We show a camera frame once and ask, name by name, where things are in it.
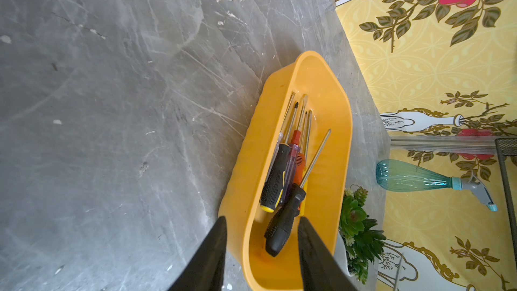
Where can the orange handle screwdriver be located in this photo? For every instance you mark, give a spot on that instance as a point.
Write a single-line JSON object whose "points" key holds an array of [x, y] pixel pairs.
{"points": [[302, 156]]}

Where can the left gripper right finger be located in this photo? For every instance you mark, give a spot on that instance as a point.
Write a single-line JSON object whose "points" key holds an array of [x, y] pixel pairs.
{"points": [[318, 268]]}

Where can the black yellow tester screwdriver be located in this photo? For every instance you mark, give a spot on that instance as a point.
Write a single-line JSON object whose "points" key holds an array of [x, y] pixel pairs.
{"points": [[398, 273]]}

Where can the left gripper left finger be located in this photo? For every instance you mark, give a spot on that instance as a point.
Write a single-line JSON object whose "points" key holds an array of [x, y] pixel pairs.
{"points": [[205, 271]]}

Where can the red blue handle screwdriver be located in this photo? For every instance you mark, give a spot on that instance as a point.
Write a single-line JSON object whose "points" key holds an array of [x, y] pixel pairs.
{"points": [[294, 152]]}

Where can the yellow plastic storage box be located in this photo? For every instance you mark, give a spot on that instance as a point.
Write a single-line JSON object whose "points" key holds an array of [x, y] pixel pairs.
{"points": [[330, 147]]}

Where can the clear handle small screwdriver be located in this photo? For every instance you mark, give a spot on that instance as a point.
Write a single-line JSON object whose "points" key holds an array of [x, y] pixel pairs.
{"points": [[281, 133]]}

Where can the teal spray bottle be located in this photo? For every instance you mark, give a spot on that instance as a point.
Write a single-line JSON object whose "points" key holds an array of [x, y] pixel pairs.
{"points": [[402, 177]]}

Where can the succulent plant white pot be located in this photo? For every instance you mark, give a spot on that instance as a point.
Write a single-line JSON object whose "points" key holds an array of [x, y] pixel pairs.
{"points": [[359, 243]]}

